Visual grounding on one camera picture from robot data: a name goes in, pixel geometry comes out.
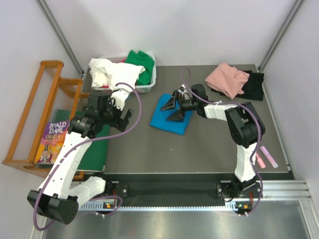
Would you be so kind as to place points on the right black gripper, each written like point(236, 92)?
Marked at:
point(177, 116)

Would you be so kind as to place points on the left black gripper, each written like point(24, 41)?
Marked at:
point(115, 116)

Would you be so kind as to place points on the white t-shirt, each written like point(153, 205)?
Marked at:
point(114, 75)

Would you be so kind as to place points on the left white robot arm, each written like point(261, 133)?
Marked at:
point(54, 198)

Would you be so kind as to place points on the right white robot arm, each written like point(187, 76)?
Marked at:
point(245, 127)

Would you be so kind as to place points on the white plastic laundry basket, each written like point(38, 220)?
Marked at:
point(147, 79)

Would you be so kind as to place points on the pink folded t-shirt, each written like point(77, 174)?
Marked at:
point(228, 80)

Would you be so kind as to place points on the Roald Dahl book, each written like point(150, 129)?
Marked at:
point(51, 142)

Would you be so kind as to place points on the wooden book rack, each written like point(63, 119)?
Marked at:
point(50, 94)

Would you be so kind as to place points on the black folded t-shirt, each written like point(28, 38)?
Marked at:
point(253, 88)

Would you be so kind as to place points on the pink highlighter pen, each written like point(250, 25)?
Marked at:
point(260, 161)

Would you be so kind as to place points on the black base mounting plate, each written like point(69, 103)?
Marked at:
point(210, 188)

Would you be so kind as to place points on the lilac highlighter pen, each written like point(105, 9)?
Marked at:
point(269, 157)

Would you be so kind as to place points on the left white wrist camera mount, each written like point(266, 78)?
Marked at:
point(120, 96)

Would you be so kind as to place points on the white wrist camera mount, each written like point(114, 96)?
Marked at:
point(120, 96)
point(182, 90)

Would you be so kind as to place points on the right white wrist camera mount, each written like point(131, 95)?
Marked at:
point(182, 90)

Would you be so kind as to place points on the left aluminium frame post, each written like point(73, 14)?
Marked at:
point(60, 35)

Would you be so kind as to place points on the aluminium frame post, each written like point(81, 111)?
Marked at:
point(297, 5)
point(60, 35)

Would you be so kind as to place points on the right aluminium frame post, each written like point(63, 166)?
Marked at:
point(297, 5)

